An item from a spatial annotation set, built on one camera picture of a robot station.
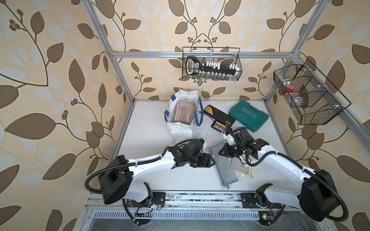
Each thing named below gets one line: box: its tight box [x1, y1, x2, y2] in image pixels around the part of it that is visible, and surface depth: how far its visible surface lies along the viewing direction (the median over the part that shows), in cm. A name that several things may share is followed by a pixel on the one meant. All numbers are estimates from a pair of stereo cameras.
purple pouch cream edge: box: [230, 156, 254, 179], surface depth 84 cm
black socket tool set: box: [185, 56, 241, 78], surface depth 86 cm
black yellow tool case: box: [203, 104, 237, 125], surface depth 111 cm
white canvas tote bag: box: [164, 89, 204, 143], surface depth 96 cm
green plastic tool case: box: [228, 100, 269, 133], surface depth 107 cm
